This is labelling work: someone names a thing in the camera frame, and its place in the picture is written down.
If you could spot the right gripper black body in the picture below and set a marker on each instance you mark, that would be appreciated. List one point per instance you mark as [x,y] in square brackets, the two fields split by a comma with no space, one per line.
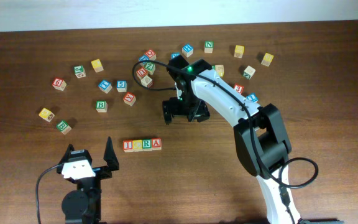
[188,104]

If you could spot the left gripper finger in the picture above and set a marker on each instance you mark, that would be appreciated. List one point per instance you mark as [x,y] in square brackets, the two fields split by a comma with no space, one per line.
[110,156]
[66,155]

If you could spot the red I block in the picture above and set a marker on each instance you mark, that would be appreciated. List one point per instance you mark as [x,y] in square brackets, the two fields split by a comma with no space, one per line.
[127,146]

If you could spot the yellow C block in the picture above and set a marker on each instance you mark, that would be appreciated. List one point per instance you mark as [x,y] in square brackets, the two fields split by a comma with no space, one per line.
[137,145]

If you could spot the green R block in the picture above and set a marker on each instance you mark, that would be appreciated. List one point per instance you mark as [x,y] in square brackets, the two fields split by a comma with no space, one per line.
[147,145]

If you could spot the red A block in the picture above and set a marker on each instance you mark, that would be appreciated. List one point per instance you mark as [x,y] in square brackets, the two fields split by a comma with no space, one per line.
[156,144]

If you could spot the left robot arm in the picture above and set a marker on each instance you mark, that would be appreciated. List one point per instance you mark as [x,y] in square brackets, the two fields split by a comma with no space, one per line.
[83,205]

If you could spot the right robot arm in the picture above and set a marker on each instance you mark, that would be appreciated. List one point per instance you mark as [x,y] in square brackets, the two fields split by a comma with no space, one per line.
[261,140]

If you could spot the green B block lower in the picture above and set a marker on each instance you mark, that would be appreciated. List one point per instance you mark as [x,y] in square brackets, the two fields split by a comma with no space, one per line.
[63,127]

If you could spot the green b block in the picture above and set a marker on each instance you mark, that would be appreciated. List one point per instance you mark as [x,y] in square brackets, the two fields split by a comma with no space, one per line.
[101,106]
[63,127]

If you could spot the plain wood red-edged block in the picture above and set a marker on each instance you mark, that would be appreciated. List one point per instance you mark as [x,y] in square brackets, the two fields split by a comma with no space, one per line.
[147,82]

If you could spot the yellow block far left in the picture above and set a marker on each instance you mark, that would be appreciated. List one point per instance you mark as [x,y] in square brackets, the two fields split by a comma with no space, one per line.
[46,114]

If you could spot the yellow 8 block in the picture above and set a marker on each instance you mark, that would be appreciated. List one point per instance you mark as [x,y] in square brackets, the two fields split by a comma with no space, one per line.
[219,69]

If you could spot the green B block upper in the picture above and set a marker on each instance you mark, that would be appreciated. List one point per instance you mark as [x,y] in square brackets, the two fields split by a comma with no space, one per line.
[101,106]

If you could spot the blue X block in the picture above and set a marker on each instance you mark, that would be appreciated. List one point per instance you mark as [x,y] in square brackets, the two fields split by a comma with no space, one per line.
[173,55]

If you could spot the green Z block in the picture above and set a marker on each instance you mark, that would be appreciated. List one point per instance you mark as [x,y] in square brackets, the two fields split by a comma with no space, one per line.
[149,67]

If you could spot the red 3 block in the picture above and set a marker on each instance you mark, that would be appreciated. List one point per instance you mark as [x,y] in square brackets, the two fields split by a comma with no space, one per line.
[239,88]

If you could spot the blue H block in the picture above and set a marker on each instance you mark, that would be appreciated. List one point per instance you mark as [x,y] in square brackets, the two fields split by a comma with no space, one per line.
[187,50]

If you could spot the red U block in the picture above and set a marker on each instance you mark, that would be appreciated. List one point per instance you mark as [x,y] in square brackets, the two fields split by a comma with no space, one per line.
[141,73]

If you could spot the red Y block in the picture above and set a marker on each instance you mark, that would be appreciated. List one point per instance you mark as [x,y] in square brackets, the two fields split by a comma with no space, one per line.
[129,99]

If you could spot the green N block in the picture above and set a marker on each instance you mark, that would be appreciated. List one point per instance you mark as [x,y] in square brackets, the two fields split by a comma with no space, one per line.
[208,47]

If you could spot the red Q block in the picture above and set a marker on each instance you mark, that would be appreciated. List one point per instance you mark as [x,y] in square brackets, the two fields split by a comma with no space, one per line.
[150,54]

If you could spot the blue D block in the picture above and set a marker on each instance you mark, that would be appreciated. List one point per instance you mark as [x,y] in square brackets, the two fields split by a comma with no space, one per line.
[144,58]

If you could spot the blue L block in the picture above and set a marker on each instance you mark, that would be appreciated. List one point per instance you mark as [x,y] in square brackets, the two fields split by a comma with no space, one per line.
[252,97]

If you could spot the plain wood O block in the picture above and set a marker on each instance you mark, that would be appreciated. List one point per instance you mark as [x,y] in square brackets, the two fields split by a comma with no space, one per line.
[248,72]

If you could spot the blue 5 block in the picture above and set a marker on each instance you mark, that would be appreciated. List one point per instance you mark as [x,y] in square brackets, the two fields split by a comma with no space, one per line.
[121,86]

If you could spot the blue T block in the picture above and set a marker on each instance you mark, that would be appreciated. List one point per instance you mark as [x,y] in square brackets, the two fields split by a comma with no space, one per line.
[105,86]

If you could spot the red 6 block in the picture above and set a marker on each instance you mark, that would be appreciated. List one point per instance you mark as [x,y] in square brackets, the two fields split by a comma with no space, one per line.
[59,84]

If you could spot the yellow block upper middle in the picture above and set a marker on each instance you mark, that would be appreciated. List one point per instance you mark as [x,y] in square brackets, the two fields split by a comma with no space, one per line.
[239,51]

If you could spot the green J block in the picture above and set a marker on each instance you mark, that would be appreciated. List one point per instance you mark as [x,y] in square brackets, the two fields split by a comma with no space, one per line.
[79,71]

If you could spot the yellow block upper right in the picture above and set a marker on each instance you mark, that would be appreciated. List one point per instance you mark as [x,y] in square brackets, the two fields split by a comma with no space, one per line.
[267,59]

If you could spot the yellow block upper left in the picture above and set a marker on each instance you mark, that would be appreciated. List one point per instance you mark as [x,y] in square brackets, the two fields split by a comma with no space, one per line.
[97,65]

